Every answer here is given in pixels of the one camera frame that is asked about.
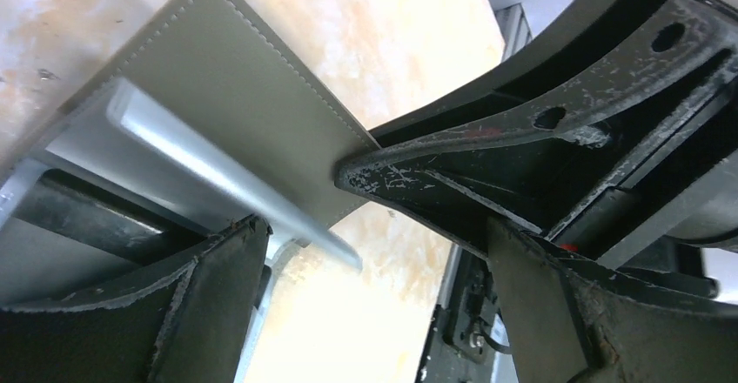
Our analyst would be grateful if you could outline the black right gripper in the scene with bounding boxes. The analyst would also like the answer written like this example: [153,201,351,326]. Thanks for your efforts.
[335,0,737,298]

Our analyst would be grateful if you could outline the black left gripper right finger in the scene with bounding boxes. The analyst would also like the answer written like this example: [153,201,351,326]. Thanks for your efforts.
[486,218,737,382]

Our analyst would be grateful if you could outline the aluminium frame rail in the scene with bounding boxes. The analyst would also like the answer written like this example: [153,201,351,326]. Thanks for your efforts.
[494,3,533,61]

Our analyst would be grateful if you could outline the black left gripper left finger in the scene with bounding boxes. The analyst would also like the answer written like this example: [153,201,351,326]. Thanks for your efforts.
[1,215,272,382]

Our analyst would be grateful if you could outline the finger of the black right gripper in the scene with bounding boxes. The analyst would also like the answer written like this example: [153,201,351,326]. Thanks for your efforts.
[370,0,666,144]

